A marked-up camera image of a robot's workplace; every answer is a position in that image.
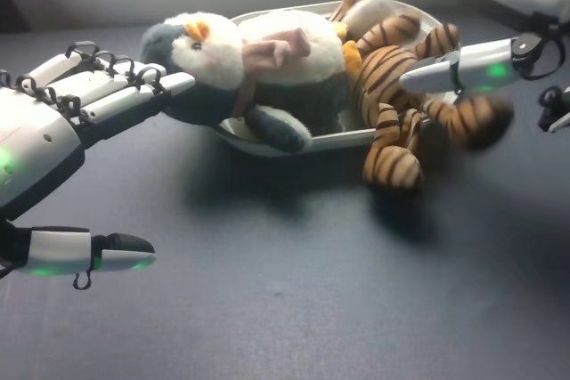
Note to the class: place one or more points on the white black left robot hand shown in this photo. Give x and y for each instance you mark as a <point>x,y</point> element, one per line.
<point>35,131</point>

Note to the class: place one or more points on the orange striped tiger plush toy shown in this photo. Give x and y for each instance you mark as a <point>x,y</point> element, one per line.
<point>383,73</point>

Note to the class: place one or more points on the plush penguin with pink scarf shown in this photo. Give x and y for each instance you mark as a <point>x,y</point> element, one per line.
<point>285,42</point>

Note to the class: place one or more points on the white perforated plastic basket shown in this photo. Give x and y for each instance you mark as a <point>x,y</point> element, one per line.
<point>338,137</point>

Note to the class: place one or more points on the grey table cloth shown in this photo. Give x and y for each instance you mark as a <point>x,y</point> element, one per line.
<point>285,286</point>

